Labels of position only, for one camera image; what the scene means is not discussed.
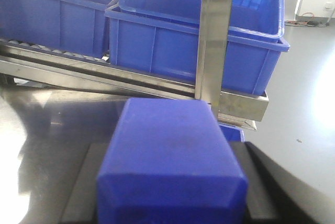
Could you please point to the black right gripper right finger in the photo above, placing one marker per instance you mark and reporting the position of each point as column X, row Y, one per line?
column 275, row 195

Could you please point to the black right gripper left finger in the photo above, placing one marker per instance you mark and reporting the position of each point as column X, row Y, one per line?
column 81, row 205

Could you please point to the blue bottle part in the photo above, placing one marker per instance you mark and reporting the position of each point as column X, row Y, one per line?
column 169, row 162

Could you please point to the stainless steel shelf rack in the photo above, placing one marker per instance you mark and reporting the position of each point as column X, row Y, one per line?
column 229, row 107

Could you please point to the blue bin centre right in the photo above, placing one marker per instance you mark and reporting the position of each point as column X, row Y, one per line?
column 163, row 48

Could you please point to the blue bin centre left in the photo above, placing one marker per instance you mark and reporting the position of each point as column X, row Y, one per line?
column 78, row 26

